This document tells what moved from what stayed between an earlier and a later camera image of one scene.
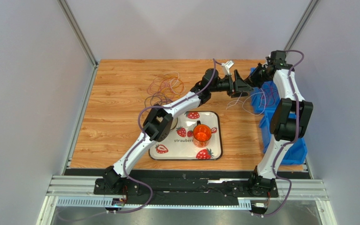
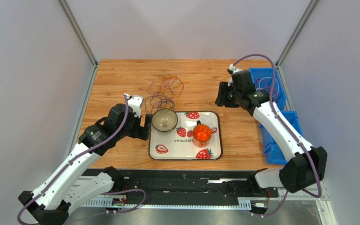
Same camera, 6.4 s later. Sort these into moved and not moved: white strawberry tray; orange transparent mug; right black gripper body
Moved: right black gripper body
Not moved: orange transparent mug; white strawberry tray
